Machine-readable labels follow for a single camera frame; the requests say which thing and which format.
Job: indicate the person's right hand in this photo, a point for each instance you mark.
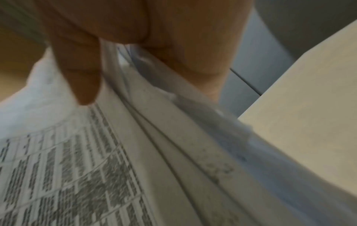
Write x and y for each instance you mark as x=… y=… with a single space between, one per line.
x=167 y=26

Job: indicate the stack of printed paper sheets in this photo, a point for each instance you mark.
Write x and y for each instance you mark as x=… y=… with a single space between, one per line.
x=139 y=165

